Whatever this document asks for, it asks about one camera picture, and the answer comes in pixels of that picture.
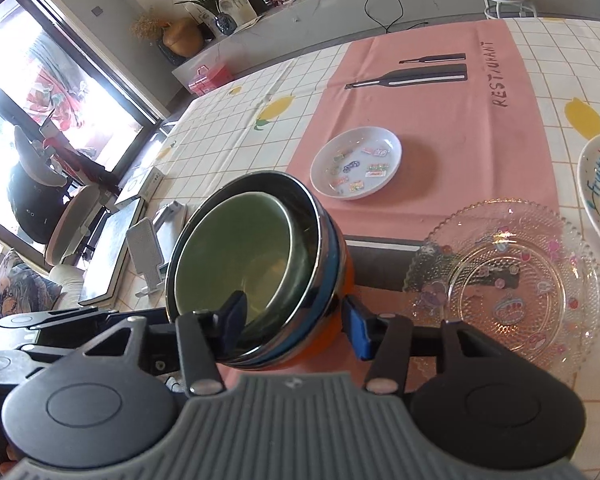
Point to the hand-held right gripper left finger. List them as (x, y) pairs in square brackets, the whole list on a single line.
[(232, 317)]

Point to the blue steel bowl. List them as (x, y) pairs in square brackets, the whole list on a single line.
[(331, 265)]

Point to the office chair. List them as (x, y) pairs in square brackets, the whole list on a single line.
[(75, 220)]

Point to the small white sticker plate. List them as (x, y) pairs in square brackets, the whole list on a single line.
[(355, 160)]

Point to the orange steel bowl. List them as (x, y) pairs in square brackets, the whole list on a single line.
[(337, 310)]

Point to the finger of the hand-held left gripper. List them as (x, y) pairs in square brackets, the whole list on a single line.
[(55, 321)]

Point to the orange round vase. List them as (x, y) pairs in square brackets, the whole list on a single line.
[(182, 37)]

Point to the black tablet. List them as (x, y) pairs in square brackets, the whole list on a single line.
[(112, 250)]

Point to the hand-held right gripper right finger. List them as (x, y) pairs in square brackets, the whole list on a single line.
[(357, 332)]

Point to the green ceramic bowl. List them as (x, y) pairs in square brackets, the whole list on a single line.
[(230, 255)]

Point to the white flat box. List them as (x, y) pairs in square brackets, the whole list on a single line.
[(142, 182)]

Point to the pink storage box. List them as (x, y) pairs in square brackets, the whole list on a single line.
[(210, 79)]

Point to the blue white plant vase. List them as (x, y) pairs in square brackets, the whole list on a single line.
[(224, 22)]

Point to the clear glass plate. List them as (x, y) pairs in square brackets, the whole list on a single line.
[(505, 280)]

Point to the pink placemat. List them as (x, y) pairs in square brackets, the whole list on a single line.
[(430, 125)]

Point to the white phone stand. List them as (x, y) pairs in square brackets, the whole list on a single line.
[(147, 245)]

